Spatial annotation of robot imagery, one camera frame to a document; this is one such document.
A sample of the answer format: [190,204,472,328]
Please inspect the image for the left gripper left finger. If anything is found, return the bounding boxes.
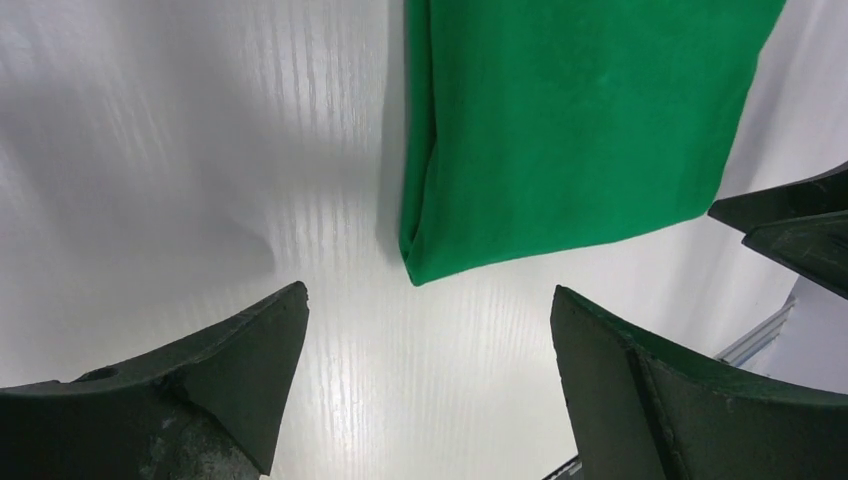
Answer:
[1,281,309,479]

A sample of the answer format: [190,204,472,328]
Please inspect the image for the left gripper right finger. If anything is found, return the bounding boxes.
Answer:
[550,286,847,479]

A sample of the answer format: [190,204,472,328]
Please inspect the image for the green t shirt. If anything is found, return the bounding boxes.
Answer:
[398,1,784,286]

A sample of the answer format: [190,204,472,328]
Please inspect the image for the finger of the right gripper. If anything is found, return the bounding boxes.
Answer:
[707,163,847,234]
[742,210,847,299]

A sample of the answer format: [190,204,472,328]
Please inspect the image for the aluminium frame rail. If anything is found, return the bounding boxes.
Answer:
[714,295,797,368]

